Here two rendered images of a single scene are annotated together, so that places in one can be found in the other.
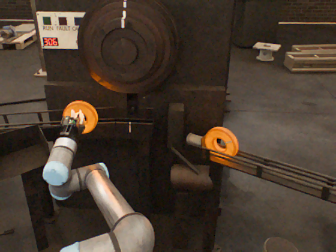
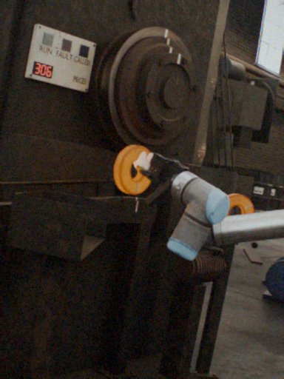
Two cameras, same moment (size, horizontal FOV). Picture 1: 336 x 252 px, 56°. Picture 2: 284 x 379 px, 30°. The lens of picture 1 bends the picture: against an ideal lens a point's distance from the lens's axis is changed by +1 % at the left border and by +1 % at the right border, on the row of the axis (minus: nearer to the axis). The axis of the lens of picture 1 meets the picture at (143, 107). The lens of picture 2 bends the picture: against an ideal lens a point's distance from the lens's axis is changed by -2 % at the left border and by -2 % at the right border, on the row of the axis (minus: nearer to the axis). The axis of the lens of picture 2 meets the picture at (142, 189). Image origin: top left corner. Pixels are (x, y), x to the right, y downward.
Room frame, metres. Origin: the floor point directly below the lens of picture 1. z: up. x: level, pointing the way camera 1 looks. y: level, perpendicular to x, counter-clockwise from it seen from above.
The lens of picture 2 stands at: (0.21, 1.68, 0.87)
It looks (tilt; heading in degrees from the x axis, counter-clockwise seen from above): 3 degrees down; 307
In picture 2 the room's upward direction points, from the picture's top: 10 degrees clockwise
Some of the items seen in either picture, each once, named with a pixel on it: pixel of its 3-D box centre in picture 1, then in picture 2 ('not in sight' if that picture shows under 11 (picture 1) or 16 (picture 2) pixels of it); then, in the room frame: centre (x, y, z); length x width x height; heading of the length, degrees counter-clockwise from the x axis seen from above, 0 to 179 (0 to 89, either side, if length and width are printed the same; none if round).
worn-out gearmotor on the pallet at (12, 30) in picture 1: (11, 30); not in sight; (5.65, 2.33, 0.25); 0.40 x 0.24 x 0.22; 173
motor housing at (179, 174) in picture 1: (190, 207); (191, 314); (1.28, -0.24, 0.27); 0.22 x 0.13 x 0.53; 83
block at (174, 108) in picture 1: (175, 126); (167, 208); (1.44, -0.17, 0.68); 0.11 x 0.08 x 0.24; 173
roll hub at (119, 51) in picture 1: (124, 50); (168, 92); (1.36, 0.08, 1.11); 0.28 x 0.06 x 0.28; 83
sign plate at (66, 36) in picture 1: (64, 30); (62, 59); (1.60, 0.39, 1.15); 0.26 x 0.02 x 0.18; 83
